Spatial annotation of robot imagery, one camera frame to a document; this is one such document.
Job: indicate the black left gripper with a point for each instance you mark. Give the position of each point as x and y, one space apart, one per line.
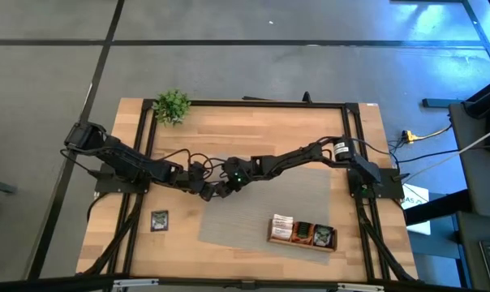
196 178

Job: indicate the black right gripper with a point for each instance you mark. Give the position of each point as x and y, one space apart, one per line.
236 176

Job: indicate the brown wooden tea box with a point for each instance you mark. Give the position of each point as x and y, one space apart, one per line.
302 243

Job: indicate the dark blackcurrant tea packet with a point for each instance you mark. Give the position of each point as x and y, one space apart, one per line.
323 236
160 221

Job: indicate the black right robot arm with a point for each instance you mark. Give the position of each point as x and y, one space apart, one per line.
310 156

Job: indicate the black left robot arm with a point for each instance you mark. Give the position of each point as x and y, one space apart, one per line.
127 160

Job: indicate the grey woven placemat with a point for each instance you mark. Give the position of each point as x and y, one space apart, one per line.
269 211

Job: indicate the green plant in white pot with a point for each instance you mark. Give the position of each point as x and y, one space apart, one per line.
172 107

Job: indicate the black rig crossbar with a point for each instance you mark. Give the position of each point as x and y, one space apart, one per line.
196 284

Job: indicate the white floor sign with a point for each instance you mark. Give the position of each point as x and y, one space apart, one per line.
413 192

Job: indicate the black stand legs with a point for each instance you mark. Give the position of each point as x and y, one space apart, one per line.
444 207

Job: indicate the teal metal bar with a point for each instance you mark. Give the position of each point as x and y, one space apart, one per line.
439 103

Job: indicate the grey desk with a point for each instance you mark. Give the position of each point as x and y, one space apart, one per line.
472 174

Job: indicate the black pole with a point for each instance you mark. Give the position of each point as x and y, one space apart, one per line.
486 99

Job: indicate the black aluminium table frame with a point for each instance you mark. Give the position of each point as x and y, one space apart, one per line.
269 104

